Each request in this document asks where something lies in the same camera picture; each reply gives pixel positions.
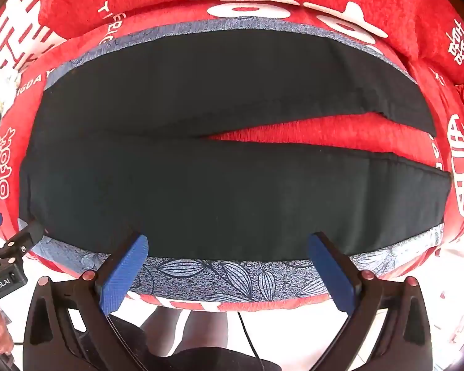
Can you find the person's left leg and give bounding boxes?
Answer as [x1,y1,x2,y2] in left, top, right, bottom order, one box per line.
[142,308,188,356]

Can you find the person's left hand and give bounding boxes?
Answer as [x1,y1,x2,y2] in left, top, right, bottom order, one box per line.
[0,305,15,356]

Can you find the black pants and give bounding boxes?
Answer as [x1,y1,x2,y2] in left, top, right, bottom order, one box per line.
[19,29,451,262]

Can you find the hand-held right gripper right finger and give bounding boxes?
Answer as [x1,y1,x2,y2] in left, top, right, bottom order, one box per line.
[307,232,434,371]

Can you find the blue-grey floral cloth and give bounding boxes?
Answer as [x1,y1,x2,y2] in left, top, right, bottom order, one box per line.
[17,19,445,304]

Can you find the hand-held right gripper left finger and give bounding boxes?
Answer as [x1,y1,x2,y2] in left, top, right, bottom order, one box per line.
[23,232,150,371]

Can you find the thin black cable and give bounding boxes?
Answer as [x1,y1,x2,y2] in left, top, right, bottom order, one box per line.
[238,311,264,361]

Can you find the person's leg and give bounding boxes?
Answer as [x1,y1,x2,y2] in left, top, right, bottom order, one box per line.
[142,308,188,356]
[183,311,230,354]

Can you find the person's right leg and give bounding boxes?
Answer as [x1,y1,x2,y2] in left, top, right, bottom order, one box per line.
[183,311,230,354]

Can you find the red printed blanket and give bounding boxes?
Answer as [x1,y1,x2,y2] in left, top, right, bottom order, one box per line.
[0,0,464,318]

